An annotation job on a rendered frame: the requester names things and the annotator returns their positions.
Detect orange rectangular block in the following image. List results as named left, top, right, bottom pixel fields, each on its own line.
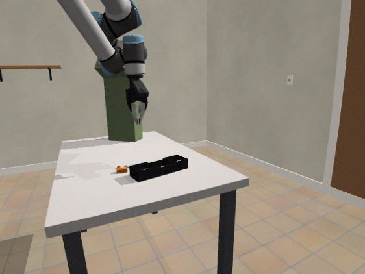
left=116, top=167, right=128, bottom=174

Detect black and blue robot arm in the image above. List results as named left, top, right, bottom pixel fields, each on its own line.
left=57, top=0, right=149, bottom=97

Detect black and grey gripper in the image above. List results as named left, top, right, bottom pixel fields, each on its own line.
left=126, top=74, right=148, bottom=124

